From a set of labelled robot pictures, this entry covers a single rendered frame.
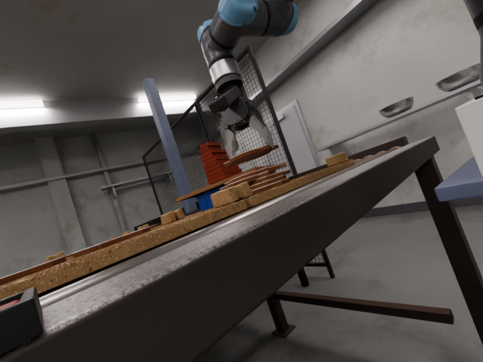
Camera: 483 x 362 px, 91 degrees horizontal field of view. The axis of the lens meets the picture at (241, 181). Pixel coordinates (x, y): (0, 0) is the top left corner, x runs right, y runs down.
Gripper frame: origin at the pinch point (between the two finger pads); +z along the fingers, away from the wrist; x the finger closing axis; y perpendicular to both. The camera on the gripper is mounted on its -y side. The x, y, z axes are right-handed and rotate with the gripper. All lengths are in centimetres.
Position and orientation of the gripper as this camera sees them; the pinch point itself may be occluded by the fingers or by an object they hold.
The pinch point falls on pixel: (251, 154)
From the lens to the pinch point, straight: 58.9
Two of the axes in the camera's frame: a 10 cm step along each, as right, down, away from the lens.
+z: 3.3, 9.4, -0.6
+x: -8.3, 3.2, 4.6
